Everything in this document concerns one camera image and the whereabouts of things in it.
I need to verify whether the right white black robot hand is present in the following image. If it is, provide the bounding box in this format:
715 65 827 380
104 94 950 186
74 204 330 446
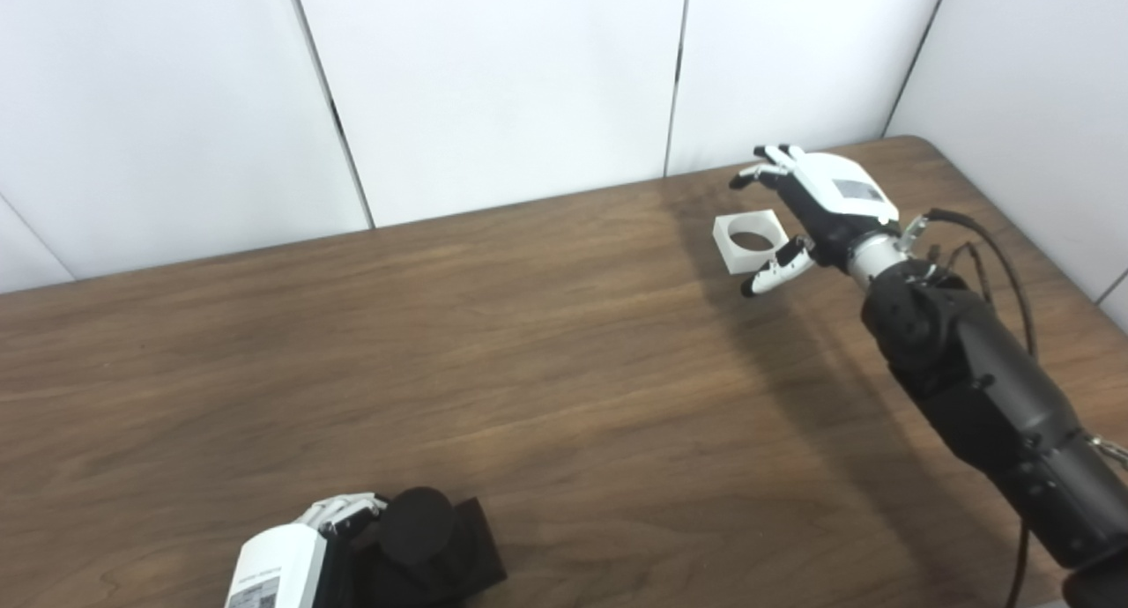
729 145 901 299

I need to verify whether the black peg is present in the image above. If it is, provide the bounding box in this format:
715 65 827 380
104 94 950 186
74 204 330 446
351 487 508 608

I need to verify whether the thick black wrist cable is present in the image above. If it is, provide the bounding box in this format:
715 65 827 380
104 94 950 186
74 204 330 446
924 207 1037 608

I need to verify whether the white square piece with hole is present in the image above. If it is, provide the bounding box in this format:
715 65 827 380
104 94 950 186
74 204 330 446
713 210 789 277

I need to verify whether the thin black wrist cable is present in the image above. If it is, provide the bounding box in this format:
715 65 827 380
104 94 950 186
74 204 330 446
932 241 997 308

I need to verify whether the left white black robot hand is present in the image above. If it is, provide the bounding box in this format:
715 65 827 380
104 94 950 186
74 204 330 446
225 493 390 608

